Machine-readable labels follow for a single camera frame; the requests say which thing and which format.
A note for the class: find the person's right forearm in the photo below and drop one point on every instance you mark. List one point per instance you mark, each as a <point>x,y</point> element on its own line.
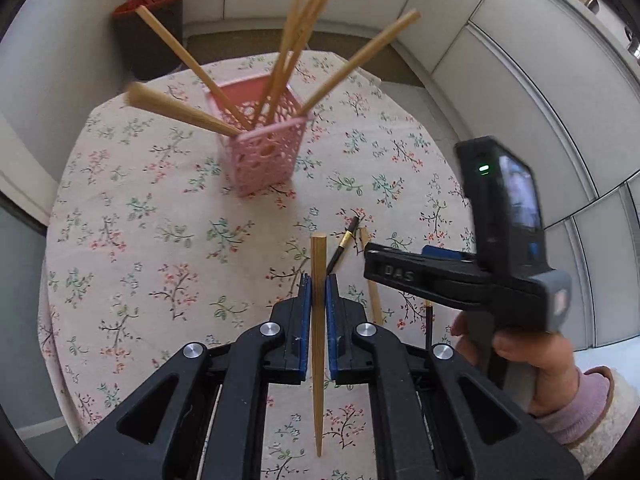
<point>580,410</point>

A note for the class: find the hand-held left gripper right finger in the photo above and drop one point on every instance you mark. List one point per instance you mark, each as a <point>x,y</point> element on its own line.
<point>332,325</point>

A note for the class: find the pink perforated plastic basket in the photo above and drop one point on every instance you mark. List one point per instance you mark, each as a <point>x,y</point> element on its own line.
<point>265,160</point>

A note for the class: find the person's right hand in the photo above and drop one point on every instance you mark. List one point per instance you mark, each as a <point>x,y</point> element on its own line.
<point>540,360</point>

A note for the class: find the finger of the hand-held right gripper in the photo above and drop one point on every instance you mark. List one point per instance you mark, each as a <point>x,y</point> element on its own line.
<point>445,252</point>
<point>415,277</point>

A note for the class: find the red trash bag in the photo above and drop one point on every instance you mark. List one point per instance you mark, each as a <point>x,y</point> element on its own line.
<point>150,0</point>

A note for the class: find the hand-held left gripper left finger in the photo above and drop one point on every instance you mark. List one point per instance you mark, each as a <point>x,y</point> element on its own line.
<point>303,325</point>

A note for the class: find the frosted glass door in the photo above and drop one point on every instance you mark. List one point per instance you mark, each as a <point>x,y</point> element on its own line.
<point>25,310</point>

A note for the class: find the white kitchen cabinets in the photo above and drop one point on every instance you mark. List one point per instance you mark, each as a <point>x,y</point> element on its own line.
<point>500,60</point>

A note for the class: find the floral tablecloth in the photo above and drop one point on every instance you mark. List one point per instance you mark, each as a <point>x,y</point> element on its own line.
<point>150,210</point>

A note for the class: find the dark brown trash bin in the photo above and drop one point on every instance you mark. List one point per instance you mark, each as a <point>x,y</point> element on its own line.
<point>145,55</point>

